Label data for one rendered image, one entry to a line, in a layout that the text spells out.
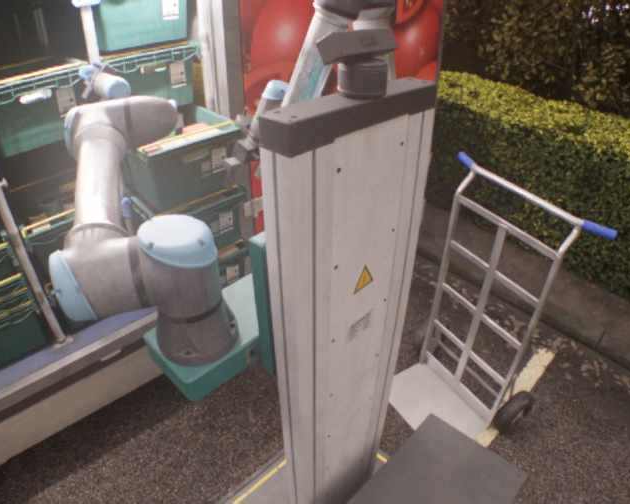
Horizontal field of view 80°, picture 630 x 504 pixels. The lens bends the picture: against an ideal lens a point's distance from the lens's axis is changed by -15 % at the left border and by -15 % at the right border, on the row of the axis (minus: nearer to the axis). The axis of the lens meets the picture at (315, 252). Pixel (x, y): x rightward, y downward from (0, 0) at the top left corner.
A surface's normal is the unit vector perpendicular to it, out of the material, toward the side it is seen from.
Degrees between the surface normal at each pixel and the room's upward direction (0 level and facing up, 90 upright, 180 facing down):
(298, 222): 90
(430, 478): 0
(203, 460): 0
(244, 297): 0
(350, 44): 61
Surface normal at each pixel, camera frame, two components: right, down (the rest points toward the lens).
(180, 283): 0.33, 0.54
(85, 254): 0.10, -0.63
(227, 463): 0.00, -0.82
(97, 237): 0.36, -0.66
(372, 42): 0.63, -0.05
